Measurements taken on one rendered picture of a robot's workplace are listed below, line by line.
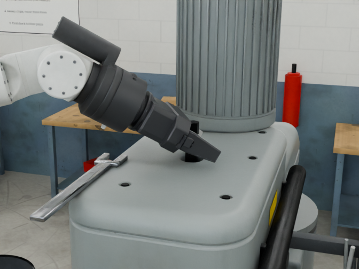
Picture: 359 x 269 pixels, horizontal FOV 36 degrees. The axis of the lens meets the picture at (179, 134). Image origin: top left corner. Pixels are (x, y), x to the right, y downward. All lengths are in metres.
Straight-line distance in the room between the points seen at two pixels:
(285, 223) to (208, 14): 0.38
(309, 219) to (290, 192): 0.50
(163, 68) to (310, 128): 1.49
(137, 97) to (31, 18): 5.11
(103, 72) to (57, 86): 0.07
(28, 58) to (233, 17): 0.36
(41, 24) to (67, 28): 5.03
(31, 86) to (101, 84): 0.12
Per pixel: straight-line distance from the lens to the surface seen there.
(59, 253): 4.59
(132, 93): 0.80
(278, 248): 0.81
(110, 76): 0.80
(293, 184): 1.03
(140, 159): 0.88
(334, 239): 1.24
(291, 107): 5.02
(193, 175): 0.82
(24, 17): 5.93
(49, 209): 0.70
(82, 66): 0.76
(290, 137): 1.53
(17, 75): 0.85
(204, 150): 0.83
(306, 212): 1.53
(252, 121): 1.03
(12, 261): 3.32
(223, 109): 1.01
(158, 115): 0.81
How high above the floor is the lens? 2.18
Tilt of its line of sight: 17 degrees down
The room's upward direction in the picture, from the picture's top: 1 degrees clockwise
